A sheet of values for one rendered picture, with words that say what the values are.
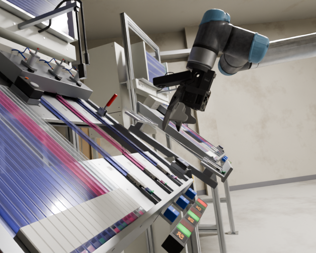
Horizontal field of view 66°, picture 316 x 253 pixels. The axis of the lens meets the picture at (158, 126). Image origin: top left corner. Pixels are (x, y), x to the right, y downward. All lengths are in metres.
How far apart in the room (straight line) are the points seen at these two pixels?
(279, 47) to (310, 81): 4.22
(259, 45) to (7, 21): 0.80
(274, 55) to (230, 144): 3.47
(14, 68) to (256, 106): 4.07
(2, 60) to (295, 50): 0.90
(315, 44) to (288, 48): 0.09
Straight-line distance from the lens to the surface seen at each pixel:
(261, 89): 4.61
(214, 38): 0.70
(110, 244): 0.39
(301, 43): 0.93
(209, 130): 4.05
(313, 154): 4.94
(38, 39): 1.10
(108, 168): 0.63
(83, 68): 0.81
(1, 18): 1.01
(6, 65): 0.86
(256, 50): 0.72
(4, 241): 0.34
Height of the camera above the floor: 0.86
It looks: 5 degrees up
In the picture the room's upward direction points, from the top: 7 degrees counter-clockwise
